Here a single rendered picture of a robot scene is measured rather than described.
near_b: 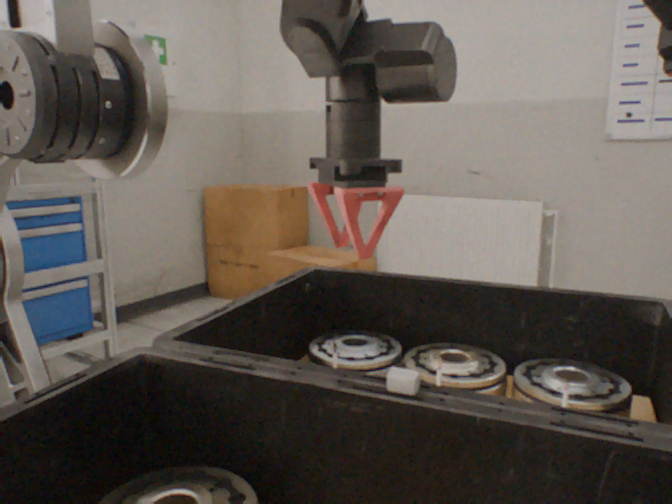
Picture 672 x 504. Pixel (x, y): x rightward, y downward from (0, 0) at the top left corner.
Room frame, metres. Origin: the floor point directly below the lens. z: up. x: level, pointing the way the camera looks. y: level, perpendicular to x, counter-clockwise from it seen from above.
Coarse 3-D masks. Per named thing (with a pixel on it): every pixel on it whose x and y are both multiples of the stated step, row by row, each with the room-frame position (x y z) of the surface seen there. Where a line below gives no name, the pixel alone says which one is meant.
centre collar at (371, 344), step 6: (342, 336) 0.58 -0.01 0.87; (348, 336) 0.58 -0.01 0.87; (354, 336) 0.58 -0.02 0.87; (360, 336) 0.58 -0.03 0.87; (366, 336) 0.58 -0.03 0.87; (336, 342) 0.56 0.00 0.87; (342, 342) 0.57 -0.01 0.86; (366, 342) 0.57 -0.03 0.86; (372, 342) 0.56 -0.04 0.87; (342, 348) 0.55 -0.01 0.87; (348, 348) 0.54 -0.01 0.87; (354, 348) 0.54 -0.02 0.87; (360, 348) 0.54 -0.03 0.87; (366, 348) 0.55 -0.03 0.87; (372, 348) 0.55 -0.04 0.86
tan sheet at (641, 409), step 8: (304, 360) 0.60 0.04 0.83; (632, 400) 0.50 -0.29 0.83; (640, 400) 0.50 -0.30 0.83; (648, 400) 0.50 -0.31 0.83; (632, 408) 0.48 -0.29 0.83; (640, 408) 0.48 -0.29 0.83; (648, 408) 0.48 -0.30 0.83; (632, 416) 0.47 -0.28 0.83; (640, 416) 0.47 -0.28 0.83; (648, 416) 0.47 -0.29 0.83
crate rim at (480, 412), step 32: (128, 352) 0.37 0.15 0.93; (160, 352) 0.37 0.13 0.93; (64, 384) 0.32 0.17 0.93; (288, 384) 0.33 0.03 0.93; (320, 384) 0.32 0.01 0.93; (352, 384) 0.32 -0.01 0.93; (0, 416) 0.28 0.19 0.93; (448, 416) 0.29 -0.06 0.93; (480, 416) 0.28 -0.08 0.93; (512, 416) 0.28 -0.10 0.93; (544, 416) 0.28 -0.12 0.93; (608, 448) 0.25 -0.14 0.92; (640, 448) 0.25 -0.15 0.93
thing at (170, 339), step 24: (264, 288) 0.55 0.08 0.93; (480, 288) 0.57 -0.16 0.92; (504, 288) 0.56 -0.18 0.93; (528, 288) 0.55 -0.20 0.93; (552, 288) 0.55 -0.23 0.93; (216, 312) 0.47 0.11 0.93; (168, 336) 0.41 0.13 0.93; (240, 360) 0.36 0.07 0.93; (264, 360) 0.36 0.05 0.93; (288, 360) 0.36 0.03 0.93; (384, 384) 0.32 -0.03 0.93; (528, 408) 0.29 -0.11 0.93; (552, 408) 0.29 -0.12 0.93; (648, 432) 0.26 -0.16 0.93
